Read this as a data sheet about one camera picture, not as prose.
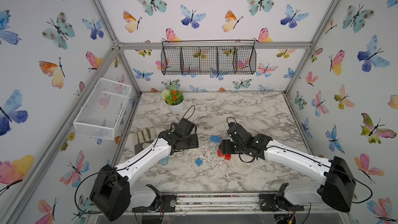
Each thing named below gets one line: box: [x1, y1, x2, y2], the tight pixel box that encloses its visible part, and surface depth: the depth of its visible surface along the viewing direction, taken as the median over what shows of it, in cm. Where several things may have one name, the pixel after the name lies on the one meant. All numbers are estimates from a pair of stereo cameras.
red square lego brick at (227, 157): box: [224, 154, 232, 161], surface depth 88 cm
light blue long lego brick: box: [209, 135, 222, 144], surface depth 97 cm
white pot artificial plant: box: [160, 85, 185, 115], surface depth 100 cm
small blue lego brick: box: [194, 157, 204, 167], surface depth 88 cm
